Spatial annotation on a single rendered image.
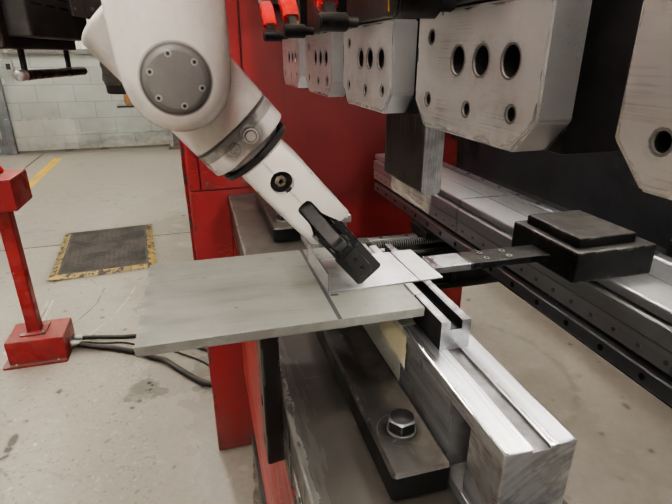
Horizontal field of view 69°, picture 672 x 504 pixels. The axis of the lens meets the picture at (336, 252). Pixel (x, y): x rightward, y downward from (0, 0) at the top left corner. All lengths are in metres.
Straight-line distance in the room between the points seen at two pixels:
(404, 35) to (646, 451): 1.78
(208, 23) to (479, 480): 0.38
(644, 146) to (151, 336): 0.38
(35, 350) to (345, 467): 2.07
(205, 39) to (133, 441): 1.67
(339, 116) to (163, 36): 1.05
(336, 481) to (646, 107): 0.38
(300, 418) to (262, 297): 0.13
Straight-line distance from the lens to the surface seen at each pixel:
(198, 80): 0.36
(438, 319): 0.46
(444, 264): 0.57
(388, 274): 0.54
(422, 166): 0.47
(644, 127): 0.23
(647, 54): 0.23
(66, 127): 7.74
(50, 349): 2.44
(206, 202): 1.37
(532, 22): 0.29
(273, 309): 0.47
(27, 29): 1.55
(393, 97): 0.45
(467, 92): 0.33
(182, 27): 0.36
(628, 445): 2.03
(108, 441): 1.95
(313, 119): 1.36
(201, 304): 0.50
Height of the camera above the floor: 1.22
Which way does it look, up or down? 22 degrees down
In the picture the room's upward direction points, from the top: straight up
